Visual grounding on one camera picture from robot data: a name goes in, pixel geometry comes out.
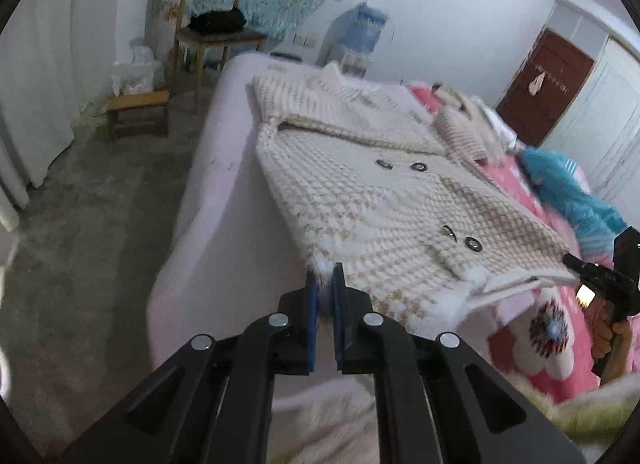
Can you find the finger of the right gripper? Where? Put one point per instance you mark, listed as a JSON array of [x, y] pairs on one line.
[[575, 263]]

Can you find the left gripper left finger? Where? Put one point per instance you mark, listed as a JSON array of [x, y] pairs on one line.
[[211, 401]]

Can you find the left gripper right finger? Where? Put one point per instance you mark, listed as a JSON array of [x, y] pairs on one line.
[[437, 400]]

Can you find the beige white houndstooth coat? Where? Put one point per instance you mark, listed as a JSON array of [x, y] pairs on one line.
[[363, 184]]

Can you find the green sleeve forearm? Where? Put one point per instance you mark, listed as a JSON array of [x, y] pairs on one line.
[[593, 419]]

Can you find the pile of beige clothes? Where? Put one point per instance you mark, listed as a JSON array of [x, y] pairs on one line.
[[473, 129]]

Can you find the right hand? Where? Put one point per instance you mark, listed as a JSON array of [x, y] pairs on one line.
[[613, 340]]

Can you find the blue fluffy garment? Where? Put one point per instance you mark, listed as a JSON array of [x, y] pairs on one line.
[[596, 223]]

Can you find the white wardrobe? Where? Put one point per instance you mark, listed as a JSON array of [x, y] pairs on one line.
[[600, 128]]

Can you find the lilac bed sheet mattress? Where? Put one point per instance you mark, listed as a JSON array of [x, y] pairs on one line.
[[232, 257]]

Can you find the dark red door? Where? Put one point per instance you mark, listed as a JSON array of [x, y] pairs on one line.
[[544, 87]]

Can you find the small wooden stool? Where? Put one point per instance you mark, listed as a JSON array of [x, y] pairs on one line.
[[139, 104]]

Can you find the water dispenser with blue bottle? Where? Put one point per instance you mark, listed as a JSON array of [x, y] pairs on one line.
[[353, 38]]

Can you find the white plastic bag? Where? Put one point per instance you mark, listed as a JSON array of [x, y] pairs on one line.
[[143, 74]]

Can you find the wooden armchair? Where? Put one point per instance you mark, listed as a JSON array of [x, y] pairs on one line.
[[201, 44]]

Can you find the white curtain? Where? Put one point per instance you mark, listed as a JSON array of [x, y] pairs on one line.
[[38, 99]]

